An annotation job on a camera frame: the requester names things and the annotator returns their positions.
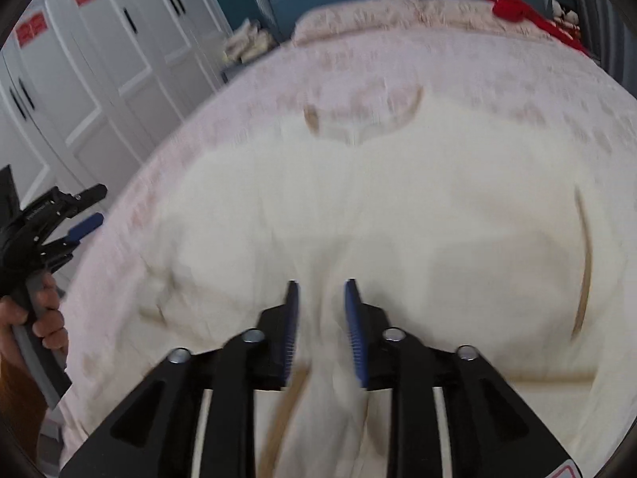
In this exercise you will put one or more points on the white wardrobe doors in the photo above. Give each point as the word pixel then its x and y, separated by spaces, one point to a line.
pixel 99 59

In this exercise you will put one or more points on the person's left hand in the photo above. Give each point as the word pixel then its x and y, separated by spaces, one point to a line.
pixel 50 323

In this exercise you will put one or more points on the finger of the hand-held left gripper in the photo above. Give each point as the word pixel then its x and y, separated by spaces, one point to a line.
pixel 84 225
pixel 89 193

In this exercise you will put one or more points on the printed cushion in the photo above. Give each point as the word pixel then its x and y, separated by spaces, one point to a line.
pixel 565 15

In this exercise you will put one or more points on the cream padded jacket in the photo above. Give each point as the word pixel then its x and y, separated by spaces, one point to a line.
pixel 398 199

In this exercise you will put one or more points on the person's left forearm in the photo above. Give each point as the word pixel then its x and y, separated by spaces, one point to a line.
pixel 17 393

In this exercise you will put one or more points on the pink butterfly blanket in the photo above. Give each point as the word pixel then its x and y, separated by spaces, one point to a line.
pixel 497 69

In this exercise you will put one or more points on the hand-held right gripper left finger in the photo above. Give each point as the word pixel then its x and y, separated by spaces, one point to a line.
pixel 292 328

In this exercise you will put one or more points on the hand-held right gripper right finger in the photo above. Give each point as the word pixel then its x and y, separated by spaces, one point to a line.
pixel 354 328

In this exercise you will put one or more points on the grey curtain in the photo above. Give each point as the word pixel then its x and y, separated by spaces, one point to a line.
pixel 607 25

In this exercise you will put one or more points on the cream plush bundle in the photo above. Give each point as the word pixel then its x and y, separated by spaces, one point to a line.
pixel 246 42

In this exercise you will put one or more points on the red cloth item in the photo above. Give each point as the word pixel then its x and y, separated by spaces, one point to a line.
pixel 507 5

